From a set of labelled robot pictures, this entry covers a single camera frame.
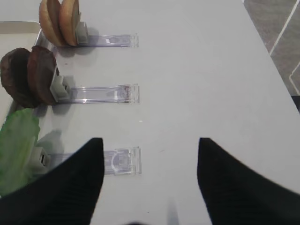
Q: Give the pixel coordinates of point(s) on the clear holder rail with patties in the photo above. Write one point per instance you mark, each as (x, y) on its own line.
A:
(64, 94)

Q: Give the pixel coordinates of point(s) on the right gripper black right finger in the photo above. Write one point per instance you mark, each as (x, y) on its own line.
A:
(234, 194)

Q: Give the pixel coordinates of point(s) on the clear holder rail with bread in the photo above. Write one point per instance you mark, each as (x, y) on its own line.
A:
(84, 39)

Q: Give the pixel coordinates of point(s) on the clear holder rail with lettuce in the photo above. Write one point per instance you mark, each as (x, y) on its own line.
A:
(117, 162)

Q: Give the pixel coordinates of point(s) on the right tan bread slice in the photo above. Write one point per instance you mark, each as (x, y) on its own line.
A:
(69, 18)

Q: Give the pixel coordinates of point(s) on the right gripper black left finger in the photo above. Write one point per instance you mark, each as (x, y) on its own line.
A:
(67, 195)

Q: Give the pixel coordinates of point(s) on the metal tray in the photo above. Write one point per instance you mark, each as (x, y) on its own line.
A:
(17, 34)

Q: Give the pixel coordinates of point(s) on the green lettuce leaf in holder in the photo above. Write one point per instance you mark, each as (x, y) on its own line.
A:
(18, 136)

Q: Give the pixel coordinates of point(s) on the right brown meat patty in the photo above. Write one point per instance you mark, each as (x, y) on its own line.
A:
(40, 71)

